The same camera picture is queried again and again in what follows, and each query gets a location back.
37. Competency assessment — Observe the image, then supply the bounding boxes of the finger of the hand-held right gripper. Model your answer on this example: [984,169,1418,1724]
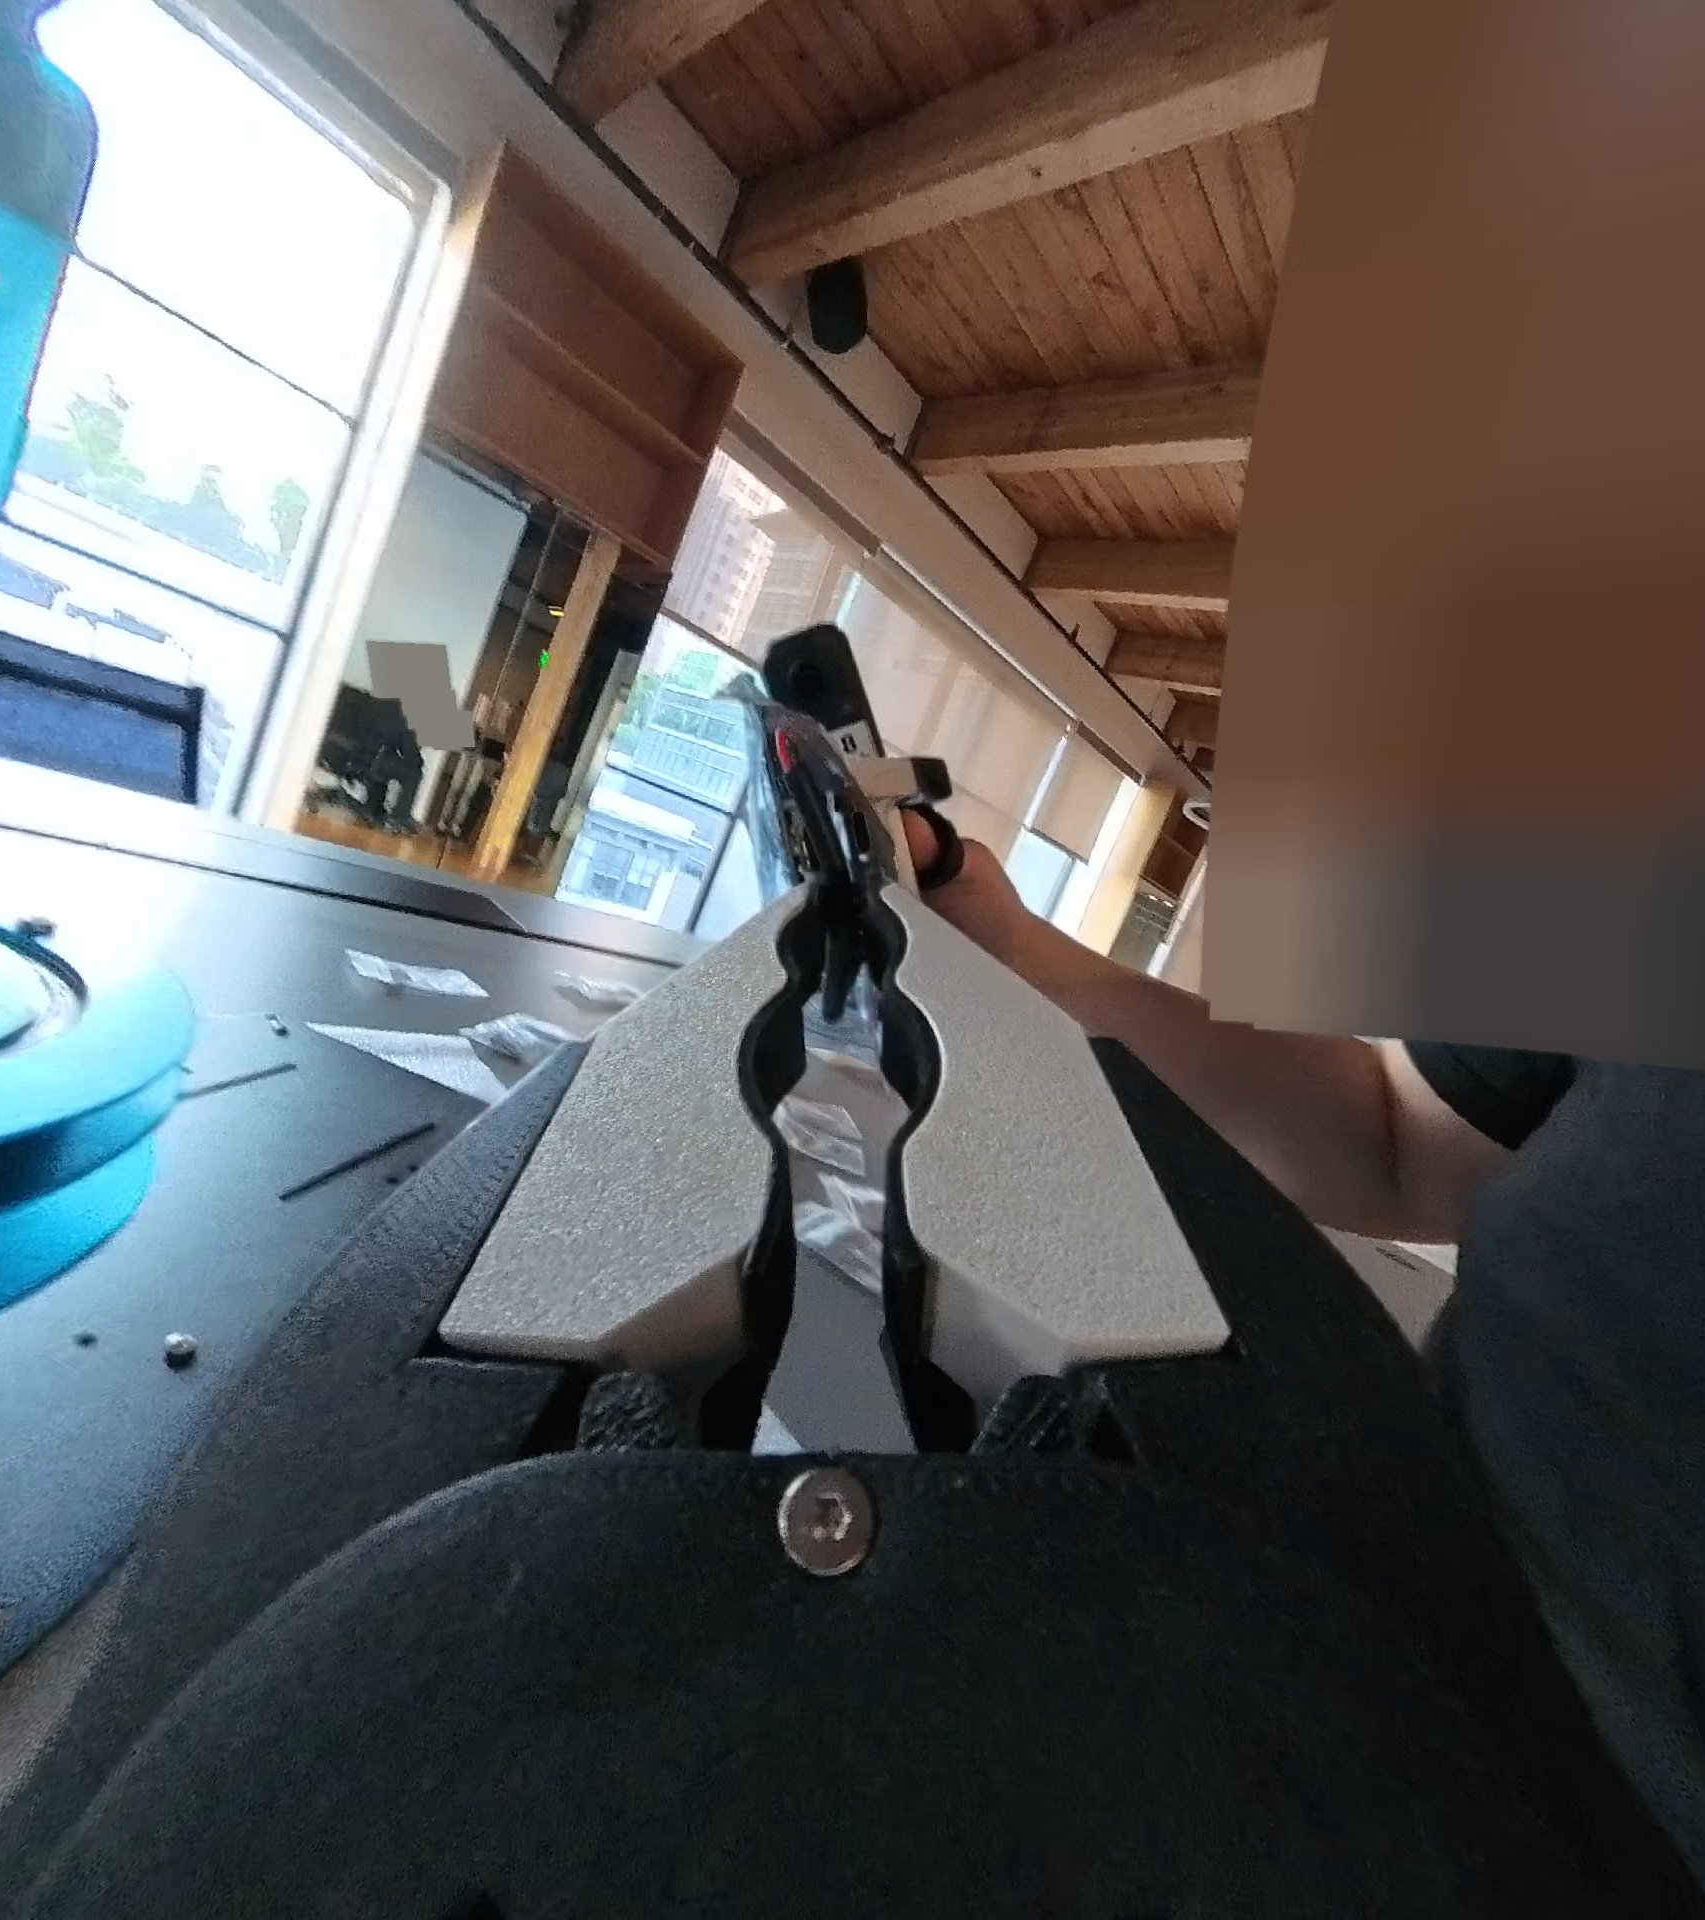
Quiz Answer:
[744,689,838,911]

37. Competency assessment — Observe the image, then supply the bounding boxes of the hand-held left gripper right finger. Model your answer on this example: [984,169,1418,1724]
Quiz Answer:
[853,888,1234,1460]

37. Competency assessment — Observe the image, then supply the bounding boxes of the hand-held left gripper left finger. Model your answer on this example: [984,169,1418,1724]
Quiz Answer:
[439,891,815,1460]

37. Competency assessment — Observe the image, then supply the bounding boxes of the person's right forearm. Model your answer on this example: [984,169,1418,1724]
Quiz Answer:
[967,864,1498,1237]

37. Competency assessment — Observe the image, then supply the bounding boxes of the person's right hand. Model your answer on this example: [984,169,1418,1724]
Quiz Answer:
[901,810,1022,937]

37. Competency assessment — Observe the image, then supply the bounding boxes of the white foam sheet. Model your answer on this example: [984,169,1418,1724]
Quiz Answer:
[0,1014,605,1920]

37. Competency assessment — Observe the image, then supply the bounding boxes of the black ceiling speaker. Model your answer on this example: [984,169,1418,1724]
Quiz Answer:
[804,257,873,356]

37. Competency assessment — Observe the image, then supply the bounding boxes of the large office windows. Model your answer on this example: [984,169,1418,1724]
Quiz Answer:
[0,0,1185,948]

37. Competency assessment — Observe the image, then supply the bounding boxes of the black office chair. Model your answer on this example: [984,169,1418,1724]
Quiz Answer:
[0,615,207,806]

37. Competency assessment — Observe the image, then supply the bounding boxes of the black metal base plate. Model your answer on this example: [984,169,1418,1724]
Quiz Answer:
[0,804,628,1757]

